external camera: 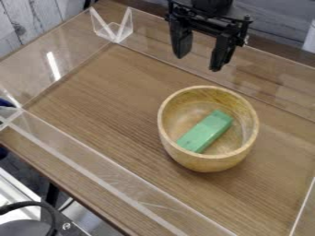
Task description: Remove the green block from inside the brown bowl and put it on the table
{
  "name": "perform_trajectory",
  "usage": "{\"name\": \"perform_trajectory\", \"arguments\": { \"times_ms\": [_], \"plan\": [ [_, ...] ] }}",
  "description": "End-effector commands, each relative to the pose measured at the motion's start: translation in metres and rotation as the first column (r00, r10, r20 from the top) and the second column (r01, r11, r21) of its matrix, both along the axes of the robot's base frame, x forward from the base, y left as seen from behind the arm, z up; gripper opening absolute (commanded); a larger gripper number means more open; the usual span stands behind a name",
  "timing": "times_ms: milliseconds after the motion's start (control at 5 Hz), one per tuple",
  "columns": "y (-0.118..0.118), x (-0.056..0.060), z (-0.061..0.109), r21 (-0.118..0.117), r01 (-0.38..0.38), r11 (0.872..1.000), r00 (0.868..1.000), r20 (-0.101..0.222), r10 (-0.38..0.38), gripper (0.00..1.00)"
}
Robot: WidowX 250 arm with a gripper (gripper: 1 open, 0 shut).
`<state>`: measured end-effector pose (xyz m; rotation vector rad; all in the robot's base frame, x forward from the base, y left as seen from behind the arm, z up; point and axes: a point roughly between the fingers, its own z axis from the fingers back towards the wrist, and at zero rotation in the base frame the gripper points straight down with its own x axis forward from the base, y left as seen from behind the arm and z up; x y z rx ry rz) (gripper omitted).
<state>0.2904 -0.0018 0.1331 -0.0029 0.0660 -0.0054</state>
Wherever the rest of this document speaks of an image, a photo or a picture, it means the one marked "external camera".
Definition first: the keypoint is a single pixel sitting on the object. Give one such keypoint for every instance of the blue object at edge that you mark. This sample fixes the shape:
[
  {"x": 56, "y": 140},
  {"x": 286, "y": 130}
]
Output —
[{"x": 5, "y": 103}]

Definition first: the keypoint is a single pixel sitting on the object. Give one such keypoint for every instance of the brown wooden bowl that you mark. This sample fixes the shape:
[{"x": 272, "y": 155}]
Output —
[{"x": 183, "y": 110}]

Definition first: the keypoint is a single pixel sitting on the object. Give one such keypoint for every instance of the clear acrylic enclosure wall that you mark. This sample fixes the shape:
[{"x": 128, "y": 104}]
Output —
[{"x": 87, "y": 85}]

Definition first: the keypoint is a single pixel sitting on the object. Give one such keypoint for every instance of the black metal table leg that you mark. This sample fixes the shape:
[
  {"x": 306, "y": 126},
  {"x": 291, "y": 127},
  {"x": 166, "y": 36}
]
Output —
[{"x": 52, "y": 195}]

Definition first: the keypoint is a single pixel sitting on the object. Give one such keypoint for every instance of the black metal bracket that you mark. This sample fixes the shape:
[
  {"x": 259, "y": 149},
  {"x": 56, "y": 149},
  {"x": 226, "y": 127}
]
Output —
[{"x": 64, "y": 226}]

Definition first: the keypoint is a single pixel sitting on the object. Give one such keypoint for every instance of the green rectangular block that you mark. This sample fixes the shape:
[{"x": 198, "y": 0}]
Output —
[{"x": 200, "y": 136}]

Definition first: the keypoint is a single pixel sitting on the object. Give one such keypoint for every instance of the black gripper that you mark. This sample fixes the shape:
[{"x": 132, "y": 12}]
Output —
[{"x": 210, "y": 17}]

